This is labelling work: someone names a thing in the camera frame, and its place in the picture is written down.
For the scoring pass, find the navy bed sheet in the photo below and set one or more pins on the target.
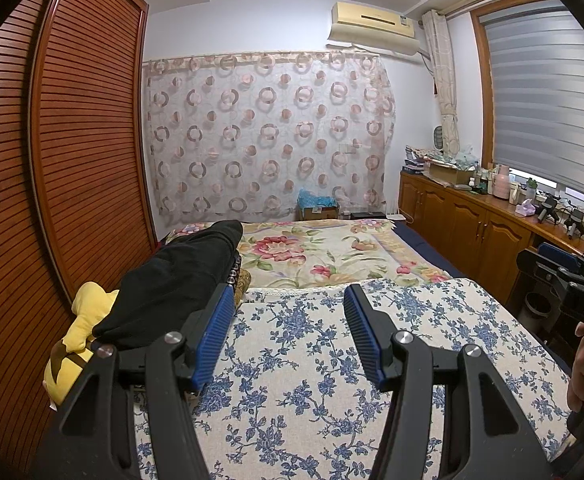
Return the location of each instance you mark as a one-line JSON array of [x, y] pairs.
[[432, 250]]

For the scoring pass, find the stack of small boxes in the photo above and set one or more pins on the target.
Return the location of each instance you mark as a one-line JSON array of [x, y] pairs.
[[416, 160]]

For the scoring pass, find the clear bottle green cap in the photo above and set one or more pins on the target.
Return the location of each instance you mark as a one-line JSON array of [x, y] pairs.
[[531, 190]]

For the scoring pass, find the stack of folded clothes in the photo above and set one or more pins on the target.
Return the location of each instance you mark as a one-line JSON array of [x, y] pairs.
[[233, 272]]

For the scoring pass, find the grey window blind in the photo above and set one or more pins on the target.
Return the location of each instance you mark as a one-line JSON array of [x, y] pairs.
[[547, 100]]

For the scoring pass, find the wooden louvred wardrobe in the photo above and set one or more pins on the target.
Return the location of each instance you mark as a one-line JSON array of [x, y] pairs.
[[87, 135]]

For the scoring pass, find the blue floral bed sheet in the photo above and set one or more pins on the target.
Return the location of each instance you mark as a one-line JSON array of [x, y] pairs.
[[297, 360]]

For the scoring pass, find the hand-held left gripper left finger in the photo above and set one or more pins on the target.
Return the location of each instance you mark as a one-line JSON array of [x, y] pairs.
[[217, 330]]

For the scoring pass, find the wooden cabinet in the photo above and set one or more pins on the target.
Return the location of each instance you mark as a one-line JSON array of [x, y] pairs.
[[472, 220]]

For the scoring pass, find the circle-patterned sheer curtain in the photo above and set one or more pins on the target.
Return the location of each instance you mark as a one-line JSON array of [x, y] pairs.
[[272, 135]]

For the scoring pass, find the wall air conditioner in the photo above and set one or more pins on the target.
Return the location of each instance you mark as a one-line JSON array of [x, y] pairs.
[[372, 22]]

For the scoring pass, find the open cardboard box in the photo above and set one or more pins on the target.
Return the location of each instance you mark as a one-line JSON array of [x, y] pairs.
[[447, 174]]

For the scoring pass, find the black waste bin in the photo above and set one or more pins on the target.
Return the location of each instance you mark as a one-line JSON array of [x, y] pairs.
[[544, 310]]

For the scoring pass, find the black t-shirt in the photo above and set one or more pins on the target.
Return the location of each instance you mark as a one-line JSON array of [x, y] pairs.
[[172, 280]]

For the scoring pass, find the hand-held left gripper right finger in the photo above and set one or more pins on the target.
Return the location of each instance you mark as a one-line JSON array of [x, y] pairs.
[[367, 335]]

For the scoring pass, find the small grey fan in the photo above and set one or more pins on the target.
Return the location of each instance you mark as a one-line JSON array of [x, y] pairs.
[[438, 139]]

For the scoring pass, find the yellow plush pillow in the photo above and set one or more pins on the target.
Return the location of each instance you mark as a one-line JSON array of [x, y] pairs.
[[82, 320]]

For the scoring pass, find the blue plastic bag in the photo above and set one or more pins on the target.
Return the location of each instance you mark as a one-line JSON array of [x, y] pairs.
[[317, 198]]

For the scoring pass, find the pink jug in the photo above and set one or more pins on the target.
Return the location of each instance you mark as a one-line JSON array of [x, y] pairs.
[[501, 182]]

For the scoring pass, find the beige tied curtain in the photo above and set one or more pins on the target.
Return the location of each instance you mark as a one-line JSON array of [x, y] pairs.
[[444, 85]]

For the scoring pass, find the black flat box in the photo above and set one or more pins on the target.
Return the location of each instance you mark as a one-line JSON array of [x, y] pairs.
[[367, 215]]

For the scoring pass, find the wooden window frame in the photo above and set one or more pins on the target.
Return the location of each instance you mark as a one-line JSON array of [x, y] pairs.
[[483, 85]]

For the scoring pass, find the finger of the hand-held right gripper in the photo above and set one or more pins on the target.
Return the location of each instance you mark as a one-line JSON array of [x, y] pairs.
[[557, 250], [539, 264]]

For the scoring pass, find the pink floral blanket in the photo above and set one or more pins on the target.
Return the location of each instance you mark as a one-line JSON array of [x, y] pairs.
[[322, 250]]

